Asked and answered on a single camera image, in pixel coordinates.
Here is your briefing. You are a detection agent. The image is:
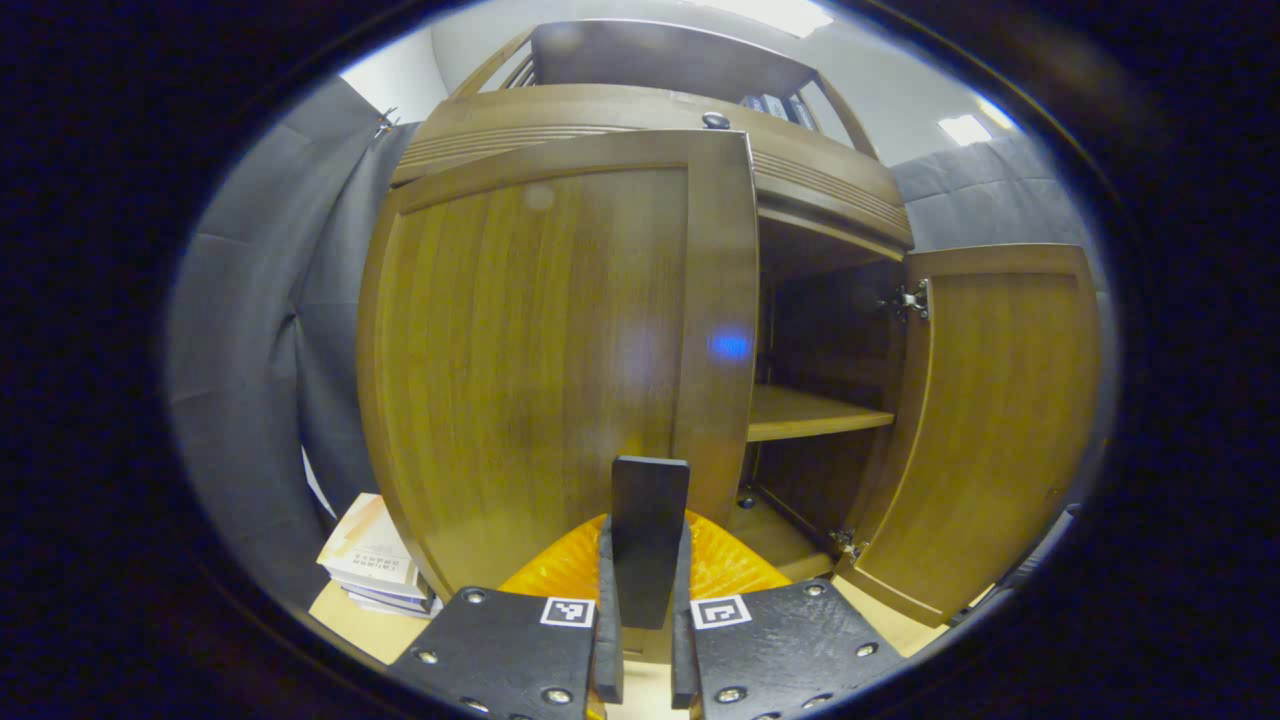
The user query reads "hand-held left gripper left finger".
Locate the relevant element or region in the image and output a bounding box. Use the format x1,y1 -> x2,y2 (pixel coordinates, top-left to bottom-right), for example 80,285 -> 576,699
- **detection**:
388,512 -> 626,720

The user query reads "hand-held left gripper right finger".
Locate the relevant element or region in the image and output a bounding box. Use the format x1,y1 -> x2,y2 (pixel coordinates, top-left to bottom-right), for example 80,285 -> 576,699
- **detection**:
670,508 -> 909,720

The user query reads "wooden double-door shoe cabinet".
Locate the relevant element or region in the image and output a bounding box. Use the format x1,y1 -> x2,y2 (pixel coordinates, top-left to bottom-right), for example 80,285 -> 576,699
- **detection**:
388,20 -> 916,583

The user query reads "wooden cabinet door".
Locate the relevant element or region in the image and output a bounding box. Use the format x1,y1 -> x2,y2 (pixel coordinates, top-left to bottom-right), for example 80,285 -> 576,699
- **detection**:
835,243 -> 1103,629
357,130 -> 761,661

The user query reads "stack of white books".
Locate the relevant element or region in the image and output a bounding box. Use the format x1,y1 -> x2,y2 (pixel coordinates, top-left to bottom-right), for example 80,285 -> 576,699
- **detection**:
317,492 -> 442,619

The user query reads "large bright ceiling light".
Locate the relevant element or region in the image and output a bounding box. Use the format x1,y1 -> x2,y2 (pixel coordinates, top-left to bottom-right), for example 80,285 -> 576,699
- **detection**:
690,0 -> 836,39

